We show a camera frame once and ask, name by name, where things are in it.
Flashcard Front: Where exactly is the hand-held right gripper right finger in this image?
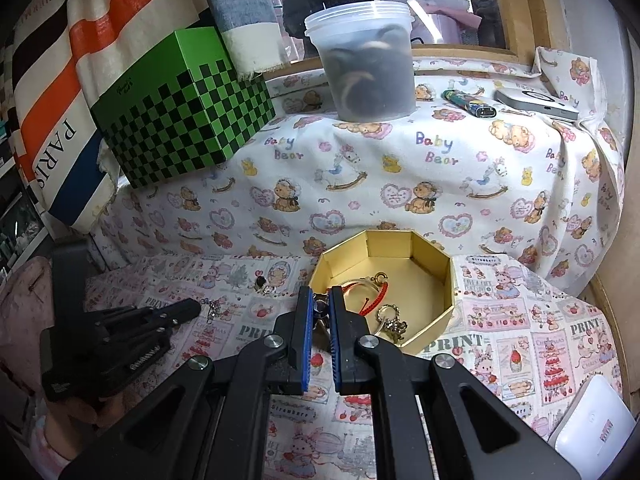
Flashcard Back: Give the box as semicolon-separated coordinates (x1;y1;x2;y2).
327;285;583;480

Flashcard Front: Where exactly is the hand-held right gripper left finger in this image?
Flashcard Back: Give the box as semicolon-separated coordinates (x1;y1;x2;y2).
59;286;315;480

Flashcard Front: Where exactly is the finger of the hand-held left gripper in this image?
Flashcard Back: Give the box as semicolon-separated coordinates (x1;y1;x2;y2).
102;321;175;356
87;298;202;333

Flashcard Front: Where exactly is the silver ring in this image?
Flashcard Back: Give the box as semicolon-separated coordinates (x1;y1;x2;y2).
313;295;333;332

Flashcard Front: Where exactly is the red cord bracelet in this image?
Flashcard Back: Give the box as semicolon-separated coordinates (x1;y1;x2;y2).
345;282;392;317

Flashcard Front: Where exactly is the clear bangle with gold clasp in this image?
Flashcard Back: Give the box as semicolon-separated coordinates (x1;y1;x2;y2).
327;272;396;293

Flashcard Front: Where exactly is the gold octagonal box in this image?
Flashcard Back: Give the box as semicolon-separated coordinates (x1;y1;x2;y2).
308;229;455;348

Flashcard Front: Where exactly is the person's left forearm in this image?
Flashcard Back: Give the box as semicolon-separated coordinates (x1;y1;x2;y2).
27;397;101;466

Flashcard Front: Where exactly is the bear print cloth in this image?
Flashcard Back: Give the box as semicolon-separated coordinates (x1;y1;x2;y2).
95;47;626;297

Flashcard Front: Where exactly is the pink patchwork print tablecloth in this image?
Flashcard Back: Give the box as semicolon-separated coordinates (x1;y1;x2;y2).
85;252;626;480

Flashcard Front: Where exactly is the green checkered box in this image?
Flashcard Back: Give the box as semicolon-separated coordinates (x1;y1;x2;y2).
91;27;277;190

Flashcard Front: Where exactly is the green black lighter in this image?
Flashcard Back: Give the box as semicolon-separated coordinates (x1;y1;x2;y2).
442;89;497;120

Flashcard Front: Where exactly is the clear lidded plastic container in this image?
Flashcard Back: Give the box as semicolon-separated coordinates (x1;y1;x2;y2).
304;1;416;122

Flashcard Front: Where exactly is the white router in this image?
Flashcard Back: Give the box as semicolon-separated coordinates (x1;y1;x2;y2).
548;375;637;478

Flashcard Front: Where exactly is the orange black striped curtain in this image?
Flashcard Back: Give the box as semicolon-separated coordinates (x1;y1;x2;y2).
10;0;213;231

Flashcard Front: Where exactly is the blue grey striped curtain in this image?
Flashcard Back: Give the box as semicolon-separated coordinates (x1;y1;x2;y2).
195;0;292;82

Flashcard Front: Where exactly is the white power bank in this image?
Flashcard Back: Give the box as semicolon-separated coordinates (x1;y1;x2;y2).
495;87;581;122

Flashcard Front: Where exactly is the wooden window frame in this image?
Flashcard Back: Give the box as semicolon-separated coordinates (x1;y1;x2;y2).
260;0;551;80

